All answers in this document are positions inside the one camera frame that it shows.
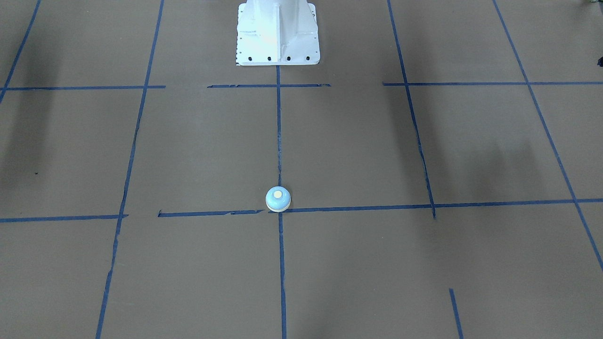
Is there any light blue desk bell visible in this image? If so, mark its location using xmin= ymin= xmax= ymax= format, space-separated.
xmin=265 ymin=186 xmax=292 ymax=213

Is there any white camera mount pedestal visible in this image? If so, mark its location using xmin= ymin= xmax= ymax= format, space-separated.
xmin=236 ymin=0 xmax=321 ymax=66

